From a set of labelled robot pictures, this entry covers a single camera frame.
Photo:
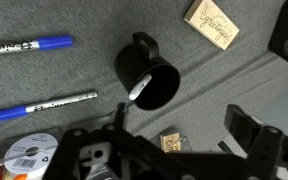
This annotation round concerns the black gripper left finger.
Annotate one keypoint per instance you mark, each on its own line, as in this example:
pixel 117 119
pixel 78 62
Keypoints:
pixel 67 156

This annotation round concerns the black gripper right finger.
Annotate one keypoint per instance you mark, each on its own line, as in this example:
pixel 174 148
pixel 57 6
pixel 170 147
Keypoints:
pixel 264 150

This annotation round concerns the white marker with black cap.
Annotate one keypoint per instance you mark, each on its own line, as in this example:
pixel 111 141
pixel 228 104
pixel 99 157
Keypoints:
pixel 140 87

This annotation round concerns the silver marker with blue cap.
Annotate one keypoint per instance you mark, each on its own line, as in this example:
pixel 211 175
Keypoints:
pixel 54 42
pixel 10 113

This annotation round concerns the plain wooden stamp block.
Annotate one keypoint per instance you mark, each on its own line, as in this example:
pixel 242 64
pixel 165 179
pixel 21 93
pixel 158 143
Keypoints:
pixel 170 142

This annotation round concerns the black mug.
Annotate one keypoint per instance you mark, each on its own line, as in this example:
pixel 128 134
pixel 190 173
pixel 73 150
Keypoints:
pixel 130 66

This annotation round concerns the black tape dispenser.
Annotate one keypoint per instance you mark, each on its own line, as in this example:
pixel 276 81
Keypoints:
pixel 282 33

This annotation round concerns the wooden greetings stamp block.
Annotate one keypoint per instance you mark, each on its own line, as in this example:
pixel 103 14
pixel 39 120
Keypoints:
pixel 212 23

